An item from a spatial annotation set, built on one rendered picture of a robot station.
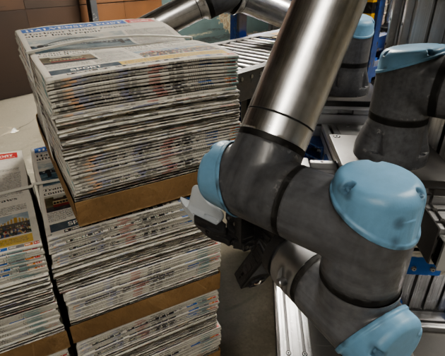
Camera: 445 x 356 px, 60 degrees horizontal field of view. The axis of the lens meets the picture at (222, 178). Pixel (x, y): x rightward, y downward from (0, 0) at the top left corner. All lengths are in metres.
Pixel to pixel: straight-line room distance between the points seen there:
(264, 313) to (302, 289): 1.17
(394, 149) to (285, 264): 0.46
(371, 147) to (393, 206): 0.55
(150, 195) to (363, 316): 0.38
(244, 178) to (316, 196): 0.08
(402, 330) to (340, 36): 0.28
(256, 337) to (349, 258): 1.19
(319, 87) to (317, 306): 0.22
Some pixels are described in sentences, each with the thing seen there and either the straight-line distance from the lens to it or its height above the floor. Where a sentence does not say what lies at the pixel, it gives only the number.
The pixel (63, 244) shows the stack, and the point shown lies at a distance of 0.64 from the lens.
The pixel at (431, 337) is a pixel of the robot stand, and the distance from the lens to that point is 1.39.
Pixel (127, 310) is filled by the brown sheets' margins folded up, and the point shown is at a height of 0.64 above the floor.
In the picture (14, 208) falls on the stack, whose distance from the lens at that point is 0.73.
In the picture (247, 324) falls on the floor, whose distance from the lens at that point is 1.55.
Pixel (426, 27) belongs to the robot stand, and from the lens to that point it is 1.05.
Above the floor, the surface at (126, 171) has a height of 0.91.
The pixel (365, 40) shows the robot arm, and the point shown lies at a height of 0.98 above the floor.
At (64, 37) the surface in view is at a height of 1.07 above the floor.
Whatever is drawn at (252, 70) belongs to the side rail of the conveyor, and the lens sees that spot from 1.67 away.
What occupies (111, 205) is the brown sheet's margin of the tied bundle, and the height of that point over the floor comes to 0.86.
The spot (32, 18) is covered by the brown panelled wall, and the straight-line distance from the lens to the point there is 4.55.
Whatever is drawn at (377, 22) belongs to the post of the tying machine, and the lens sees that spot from 2.21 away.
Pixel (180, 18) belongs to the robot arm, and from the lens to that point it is 1.10.
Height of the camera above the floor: 1.18
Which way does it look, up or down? 29 degrees down
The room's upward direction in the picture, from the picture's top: straight up
